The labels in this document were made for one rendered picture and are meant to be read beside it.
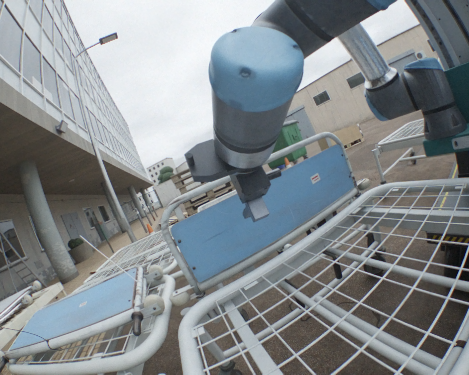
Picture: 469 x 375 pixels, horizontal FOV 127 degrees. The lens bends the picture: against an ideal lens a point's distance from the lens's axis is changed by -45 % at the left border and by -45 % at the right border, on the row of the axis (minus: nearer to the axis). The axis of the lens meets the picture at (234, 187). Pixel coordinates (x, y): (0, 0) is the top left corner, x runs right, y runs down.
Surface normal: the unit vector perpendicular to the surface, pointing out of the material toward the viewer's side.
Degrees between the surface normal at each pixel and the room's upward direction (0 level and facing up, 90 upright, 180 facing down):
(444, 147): 90
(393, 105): 115
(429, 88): 92
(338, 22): 156
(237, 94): 123
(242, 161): 140
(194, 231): 90
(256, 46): 70
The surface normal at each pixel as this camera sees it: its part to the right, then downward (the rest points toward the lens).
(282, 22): -0.70, 0.53
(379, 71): -0.33, 0.65
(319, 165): 0.29, -0.04
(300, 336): -0.41, -0.91
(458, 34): -0.86, 0.41
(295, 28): -0.40, 0.83
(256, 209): 0.04, -0.36
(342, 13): -0.07, 0.98
